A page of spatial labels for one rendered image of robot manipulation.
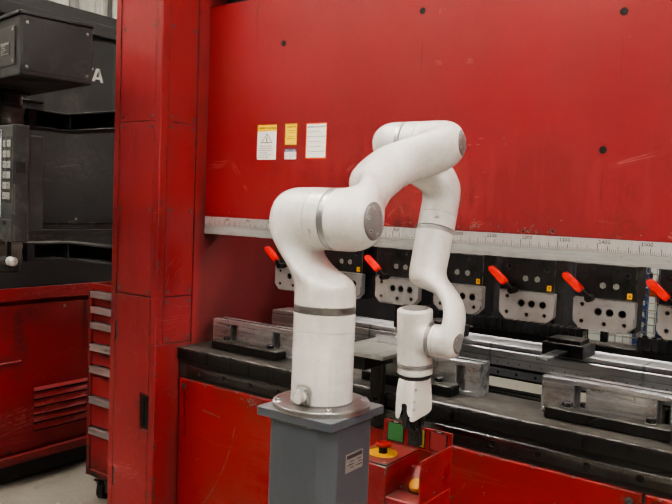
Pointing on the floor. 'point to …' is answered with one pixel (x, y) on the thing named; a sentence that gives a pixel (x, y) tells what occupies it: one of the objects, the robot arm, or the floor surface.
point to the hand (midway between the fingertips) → (415, 437)
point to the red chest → (98, 384)
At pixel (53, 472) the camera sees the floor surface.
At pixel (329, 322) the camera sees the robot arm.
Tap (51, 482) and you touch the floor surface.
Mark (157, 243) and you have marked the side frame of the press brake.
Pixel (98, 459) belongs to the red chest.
